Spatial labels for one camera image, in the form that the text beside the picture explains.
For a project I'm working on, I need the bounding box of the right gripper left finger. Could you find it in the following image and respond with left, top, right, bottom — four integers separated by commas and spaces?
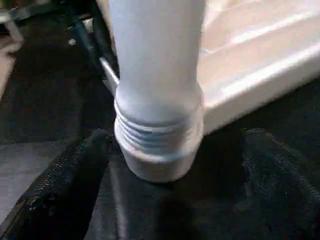
0, 128, 113, 240

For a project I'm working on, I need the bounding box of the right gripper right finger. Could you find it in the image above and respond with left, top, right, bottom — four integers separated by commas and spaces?
240, 127, 320, 240

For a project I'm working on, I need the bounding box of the white plastic table top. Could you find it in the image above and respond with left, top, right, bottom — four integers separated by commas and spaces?
95, 0, 320, 184

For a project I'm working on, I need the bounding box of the white plastic table leg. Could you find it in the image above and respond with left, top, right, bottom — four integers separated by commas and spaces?
108, 0, 207, 152

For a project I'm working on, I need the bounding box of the black work mat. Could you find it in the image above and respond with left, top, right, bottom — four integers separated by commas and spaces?
0, 10, 320, 240

